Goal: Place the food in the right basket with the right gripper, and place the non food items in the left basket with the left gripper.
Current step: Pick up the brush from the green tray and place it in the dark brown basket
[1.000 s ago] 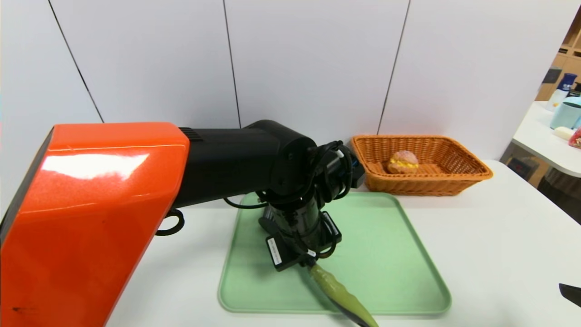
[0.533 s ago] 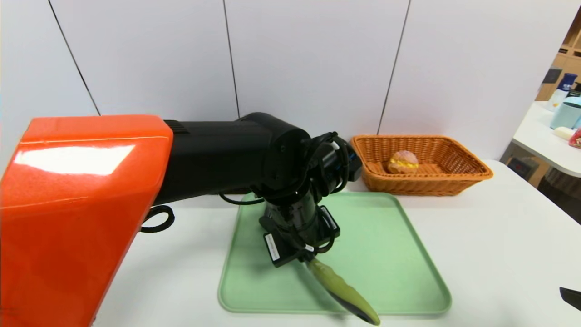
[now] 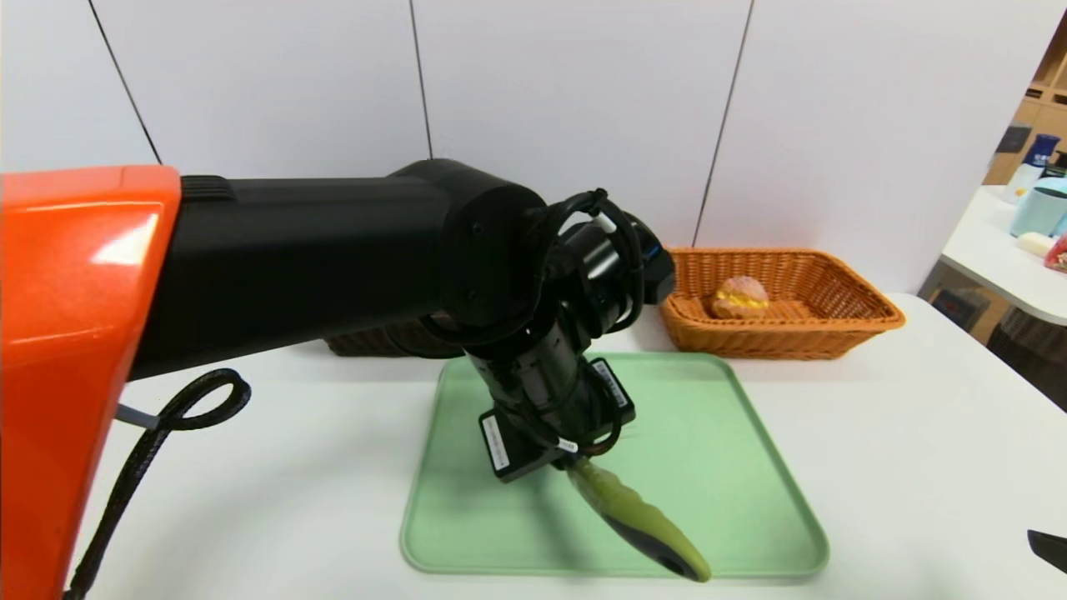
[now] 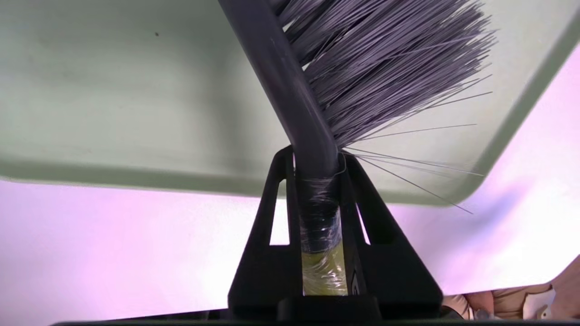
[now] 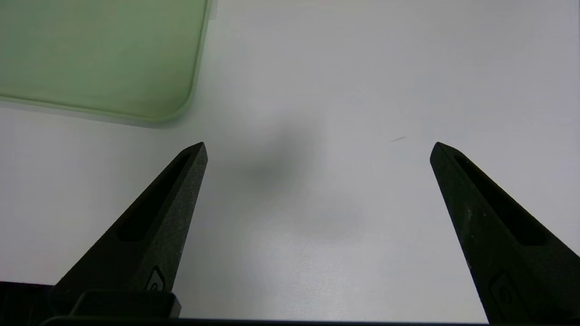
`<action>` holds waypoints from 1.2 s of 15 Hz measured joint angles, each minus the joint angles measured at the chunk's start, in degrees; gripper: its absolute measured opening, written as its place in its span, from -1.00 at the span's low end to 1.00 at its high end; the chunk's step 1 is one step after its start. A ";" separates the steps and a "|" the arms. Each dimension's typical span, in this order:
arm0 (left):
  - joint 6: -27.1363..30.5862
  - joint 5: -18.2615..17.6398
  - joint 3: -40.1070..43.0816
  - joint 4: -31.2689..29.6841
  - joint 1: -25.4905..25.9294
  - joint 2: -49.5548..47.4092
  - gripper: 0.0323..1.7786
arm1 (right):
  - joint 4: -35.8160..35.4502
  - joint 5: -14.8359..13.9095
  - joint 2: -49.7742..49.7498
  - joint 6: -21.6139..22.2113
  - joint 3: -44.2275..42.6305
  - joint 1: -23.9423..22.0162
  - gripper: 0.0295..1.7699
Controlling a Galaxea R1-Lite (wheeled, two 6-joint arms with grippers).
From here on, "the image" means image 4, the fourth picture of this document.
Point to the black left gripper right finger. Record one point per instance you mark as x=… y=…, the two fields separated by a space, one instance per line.
x=389 y=267

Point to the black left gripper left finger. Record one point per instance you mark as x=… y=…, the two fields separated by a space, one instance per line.
x=267 y=267

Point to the beige crumpled cloth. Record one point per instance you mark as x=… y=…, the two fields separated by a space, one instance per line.
x=512 y=299

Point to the light green plastic tray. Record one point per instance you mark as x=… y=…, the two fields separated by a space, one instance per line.
x=136 y=99

